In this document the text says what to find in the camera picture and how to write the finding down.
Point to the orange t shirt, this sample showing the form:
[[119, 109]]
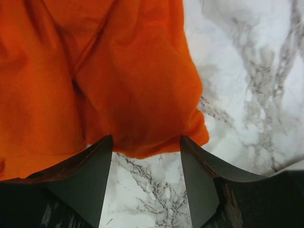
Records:
[[74, 71]]

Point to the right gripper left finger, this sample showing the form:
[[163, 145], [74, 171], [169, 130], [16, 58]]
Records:
[[69, 194]]

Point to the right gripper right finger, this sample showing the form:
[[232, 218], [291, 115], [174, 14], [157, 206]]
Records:
[[221, 195]]

